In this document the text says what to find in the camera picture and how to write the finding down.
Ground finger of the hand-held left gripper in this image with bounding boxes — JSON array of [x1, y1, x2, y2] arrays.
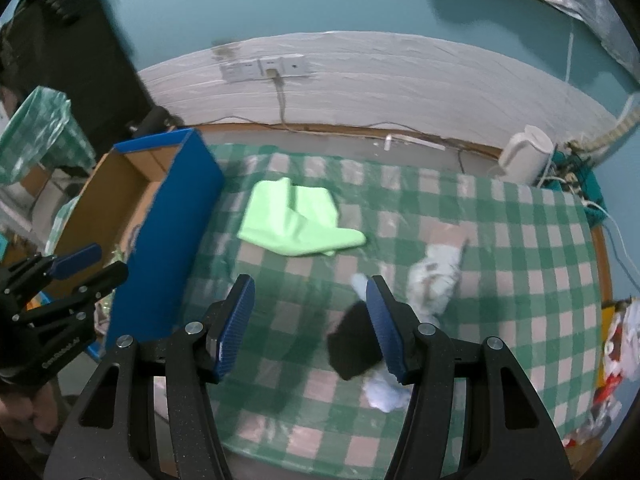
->
[[0, 243, 104, 295], [11, 260, 130, 328]]

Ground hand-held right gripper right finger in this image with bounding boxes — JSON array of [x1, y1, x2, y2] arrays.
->
[[365, 274, 576, 480]]

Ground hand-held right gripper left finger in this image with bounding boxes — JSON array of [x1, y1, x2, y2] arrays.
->
[[44, 274, 257, 480]]

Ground black cloth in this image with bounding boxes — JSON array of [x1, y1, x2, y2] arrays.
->
[[326, 301, 387, 382]]

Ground pale blue cloth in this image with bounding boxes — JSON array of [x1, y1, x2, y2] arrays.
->
[[350, 272, 417, 414]]

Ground white plastic bag bundle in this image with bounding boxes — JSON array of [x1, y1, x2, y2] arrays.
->
[[407, 220, 471, 328]]

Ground blue cardboard box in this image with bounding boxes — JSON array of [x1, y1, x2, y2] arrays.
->
[[50, 128, 225, 356]]

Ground light green cloth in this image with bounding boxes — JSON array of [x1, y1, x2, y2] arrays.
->
[[237, 176, 367, 257]]

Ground green checked plastic bag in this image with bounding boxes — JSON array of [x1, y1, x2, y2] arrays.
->
[[0, 86, 97, 186]]

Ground green checked tablecloth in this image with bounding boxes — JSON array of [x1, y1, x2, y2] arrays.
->
[[180, 144, 603, 468]]

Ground white plastic strip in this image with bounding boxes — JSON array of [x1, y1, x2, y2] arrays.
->
[[384, 133, 446, 152]]

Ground dark cabinet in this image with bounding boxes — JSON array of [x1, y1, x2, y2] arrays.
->
[[0, 0, 157, 157]]

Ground white electric kettle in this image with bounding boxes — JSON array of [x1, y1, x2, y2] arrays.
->
[[498, 125, 555, 184]]

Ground red and white plastic bags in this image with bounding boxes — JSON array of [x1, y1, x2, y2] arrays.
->
[[592, 297, 640, 442]]

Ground grey plug cable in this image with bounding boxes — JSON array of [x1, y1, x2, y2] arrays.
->
[[269, 70, 289, 130]]

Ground tangle of cables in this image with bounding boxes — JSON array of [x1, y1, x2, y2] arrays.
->
[[539, 139, 601, 197]]

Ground white wall outlet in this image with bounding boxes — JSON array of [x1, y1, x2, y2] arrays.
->
[[220, 60, 261, 83], [258, 54, 312, 79]]

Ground white cable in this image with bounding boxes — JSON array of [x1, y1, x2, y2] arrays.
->
[[582, 200, 632, 272]]

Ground striped hose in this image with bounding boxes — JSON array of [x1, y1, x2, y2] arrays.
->
[[597, 92, 640, 150]]

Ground white hanging cord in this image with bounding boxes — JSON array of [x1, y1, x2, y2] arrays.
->
[[566, 19, 576, 82]]

